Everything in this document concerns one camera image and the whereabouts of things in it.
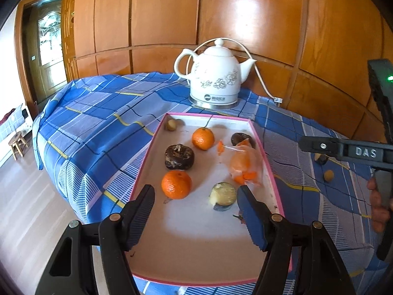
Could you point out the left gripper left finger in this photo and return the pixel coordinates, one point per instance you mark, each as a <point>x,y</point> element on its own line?
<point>70,269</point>

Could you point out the pink-edged white box tray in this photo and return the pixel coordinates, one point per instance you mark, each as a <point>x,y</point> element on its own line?
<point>187,242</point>

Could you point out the pale-cut sugarcane piece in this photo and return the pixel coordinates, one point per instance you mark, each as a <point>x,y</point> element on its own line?
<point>223,195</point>

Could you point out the small wooden stool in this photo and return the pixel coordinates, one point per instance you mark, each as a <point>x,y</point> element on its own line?
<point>18,144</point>

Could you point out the small red fruit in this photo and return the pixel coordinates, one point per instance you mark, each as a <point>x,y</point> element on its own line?
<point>240,217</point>

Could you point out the person right hand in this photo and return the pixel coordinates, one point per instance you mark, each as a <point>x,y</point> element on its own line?
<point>380,214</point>

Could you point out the small yellow-green fruit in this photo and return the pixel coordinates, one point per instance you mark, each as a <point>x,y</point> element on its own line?
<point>328,176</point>

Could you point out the blue plaid tablecloth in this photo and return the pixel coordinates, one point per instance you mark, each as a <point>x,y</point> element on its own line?
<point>93,134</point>

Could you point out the small yellow round fruit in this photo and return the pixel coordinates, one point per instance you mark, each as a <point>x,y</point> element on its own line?
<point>171,124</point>

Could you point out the white bench with cushion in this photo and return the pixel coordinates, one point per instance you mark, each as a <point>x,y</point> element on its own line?
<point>19,120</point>

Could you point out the white ceramic electric kettle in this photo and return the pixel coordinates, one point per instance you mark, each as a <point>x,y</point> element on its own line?
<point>216,75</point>

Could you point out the orange fruit with stem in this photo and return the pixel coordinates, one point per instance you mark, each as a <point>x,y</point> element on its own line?
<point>203,138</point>

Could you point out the dark sugarcane piece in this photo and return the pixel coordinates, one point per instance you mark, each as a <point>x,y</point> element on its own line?
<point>321,159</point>

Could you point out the wooden panel wardrobe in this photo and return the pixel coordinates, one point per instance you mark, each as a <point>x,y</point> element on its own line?
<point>312,54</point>

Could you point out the wooden glass door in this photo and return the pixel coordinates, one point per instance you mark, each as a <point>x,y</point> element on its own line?
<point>39,53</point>

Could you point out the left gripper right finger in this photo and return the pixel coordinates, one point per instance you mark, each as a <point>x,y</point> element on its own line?
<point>320,269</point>

